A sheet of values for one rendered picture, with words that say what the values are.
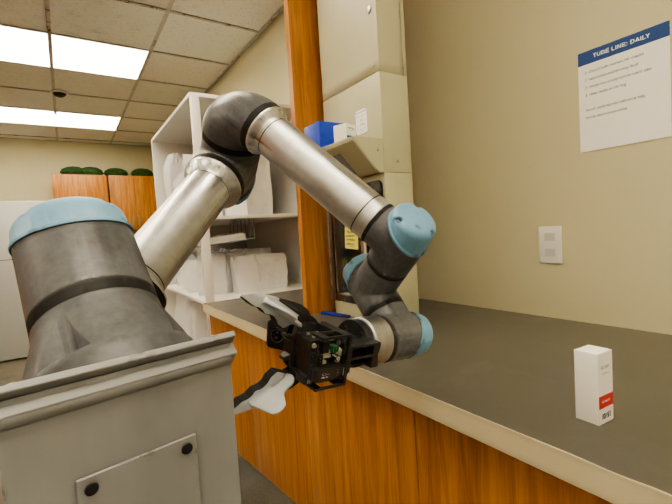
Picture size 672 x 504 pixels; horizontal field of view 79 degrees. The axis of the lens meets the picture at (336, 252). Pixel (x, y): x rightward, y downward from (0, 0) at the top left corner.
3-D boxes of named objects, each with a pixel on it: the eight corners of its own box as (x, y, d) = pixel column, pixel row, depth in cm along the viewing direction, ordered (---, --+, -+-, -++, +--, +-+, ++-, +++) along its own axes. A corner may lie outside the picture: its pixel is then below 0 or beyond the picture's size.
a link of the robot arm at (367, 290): (390, 236, 73) (421, 285, 68) (367, 273, 81) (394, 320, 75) (354, 241, 69) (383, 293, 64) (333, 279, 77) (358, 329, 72)
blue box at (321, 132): (329, 155, 145) (328, 130, 144) (346, 150, 137) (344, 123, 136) (305, 154, 139) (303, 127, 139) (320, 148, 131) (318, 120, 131)
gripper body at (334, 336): (318, 336, 50) (384, 328, 58) (280, 316, 56) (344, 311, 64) (310, 395, 51) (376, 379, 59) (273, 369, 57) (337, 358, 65)
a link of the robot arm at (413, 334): (393, 323, 77) (416, 364, 72) (350, 328, 69) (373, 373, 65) (419, 299, 72) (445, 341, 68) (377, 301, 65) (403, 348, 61)
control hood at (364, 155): (327, 185, 149) (325, 158, 149) (385, 172, 122) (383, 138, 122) (299, 185, 143) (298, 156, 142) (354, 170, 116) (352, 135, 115)
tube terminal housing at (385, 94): (386, 302, 165) (375, 110, 161) (449, 313, 138) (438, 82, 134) (335, 312, 152) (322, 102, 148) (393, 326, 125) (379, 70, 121)
